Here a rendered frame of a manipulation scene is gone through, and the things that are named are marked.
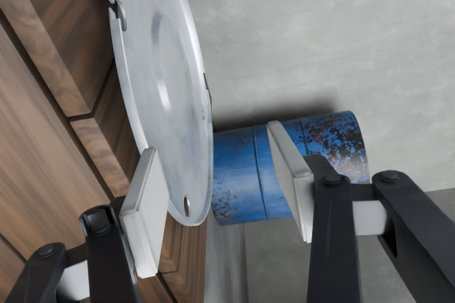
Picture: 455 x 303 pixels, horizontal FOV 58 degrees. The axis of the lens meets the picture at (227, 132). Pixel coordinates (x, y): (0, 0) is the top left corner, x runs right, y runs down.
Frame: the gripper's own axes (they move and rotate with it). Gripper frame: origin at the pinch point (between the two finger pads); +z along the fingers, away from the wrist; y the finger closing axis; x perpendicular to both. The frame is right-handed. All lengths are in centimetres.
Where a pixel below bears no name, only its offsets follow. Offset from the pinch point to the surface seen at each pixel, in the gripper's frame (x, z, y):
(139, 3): 8.9, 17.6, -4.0
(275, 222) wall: -185, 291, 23
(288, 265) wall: -202, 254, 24
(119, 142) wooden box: -0.2, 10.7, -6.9
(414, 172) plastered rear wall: -156, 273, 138
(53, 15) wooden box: 9.0, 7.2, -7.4
